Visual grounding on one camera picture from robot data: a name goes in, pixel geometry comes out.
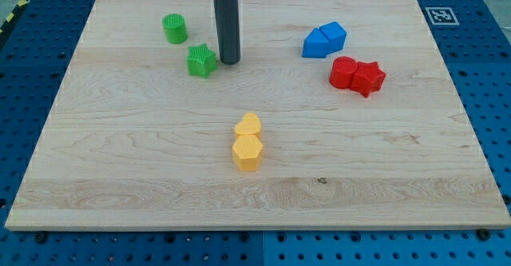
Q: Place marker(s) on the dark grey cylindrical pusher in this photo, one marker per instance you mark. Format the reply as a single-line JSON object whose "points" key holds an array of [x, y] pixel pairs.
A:
{"points": [[228, 30]]}

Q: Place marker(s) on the green star block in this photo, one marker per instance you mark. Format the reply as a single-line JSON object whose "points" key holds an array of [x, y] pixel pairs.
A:
{"points": [[201, 61]]}

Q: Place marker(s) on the wooden board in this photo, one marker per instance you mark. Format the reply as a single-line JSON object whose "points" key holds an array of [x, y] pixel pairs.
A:
{"points": [[134, 143]]}

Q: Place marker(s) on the red star block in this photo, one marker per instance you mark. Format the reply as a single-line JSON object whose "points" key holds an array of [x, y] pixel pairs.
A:
{"points": [[368, 78]]}

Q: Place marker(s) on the green cylinder block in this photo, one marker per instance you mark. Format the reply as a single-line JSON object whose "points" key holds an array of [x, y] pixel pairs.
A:
{"points": [[174, 28]]}

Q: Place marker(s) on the blue triangle block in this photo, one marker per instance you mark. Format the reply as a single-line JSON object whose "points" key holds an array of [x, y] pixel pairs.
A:
{"points": [[315, 45]]}

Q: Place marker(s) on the blue cube block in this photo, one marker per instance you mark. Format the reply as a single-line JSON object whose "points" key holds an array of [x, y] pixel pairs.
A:
{"points": [[335, 34]]}

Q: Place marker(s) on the yellow heart block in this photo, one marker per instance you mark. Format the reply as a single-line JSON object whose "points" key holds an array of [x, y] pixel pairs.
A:
{"points": [[249, 125]]}

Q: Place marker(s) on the red cylinder block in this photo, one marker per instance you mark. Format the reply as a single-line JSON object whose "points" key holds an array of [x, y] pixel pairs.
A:
{"points": [[342, 72]]}

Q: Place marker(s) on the yellow hexagon block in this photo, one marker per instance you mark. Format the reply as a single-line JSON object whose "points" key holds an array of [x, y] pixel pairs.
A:
{"points": [[247, 153]]}

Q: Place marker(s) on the white fiducial marker tag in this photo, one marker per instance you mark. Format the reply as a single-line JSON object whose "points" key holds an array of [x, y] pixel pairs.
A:
{"points": [[441, 16]]}

